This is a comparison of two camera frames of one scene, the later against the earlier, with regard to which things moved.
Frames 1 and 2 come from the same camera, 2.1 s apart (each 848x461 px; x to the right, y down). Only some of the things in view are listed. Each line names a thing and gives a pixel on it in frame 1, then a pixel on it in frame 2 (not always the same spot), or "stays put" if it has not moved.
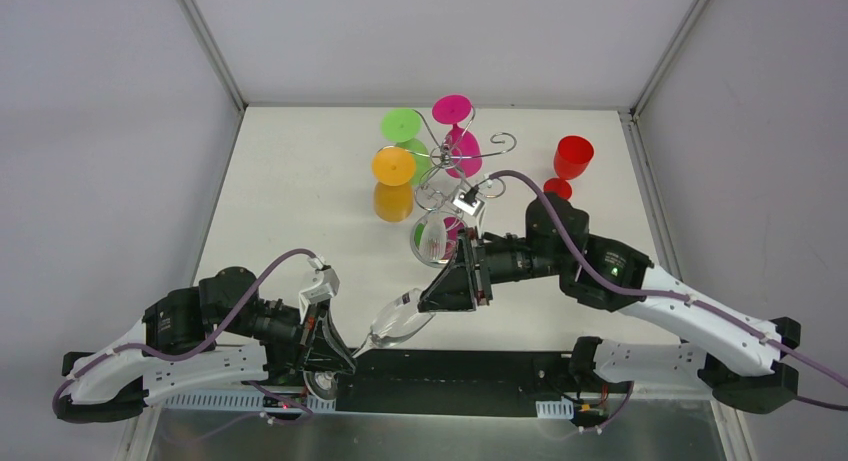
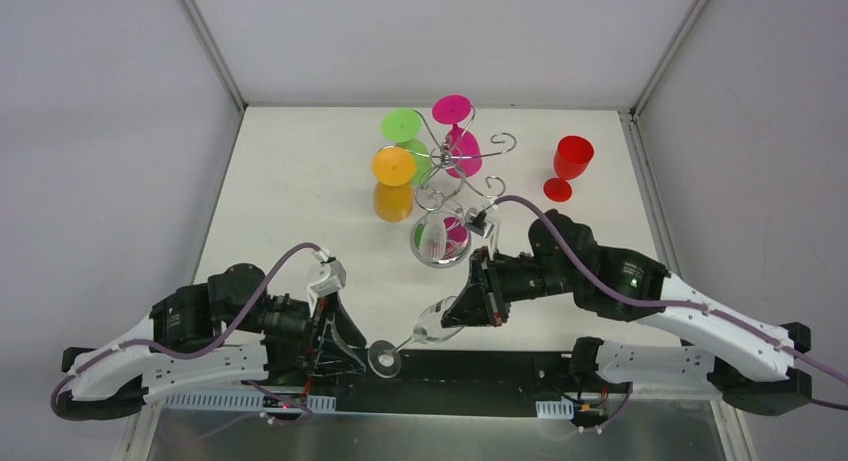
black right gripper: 477,272 -> 488,289
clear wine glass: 399,321 -> 384,359
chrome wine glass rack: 447,192 stays put
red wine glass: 572,156 stays put
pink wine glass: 465,156 stays put
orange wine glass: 393,169 stays put
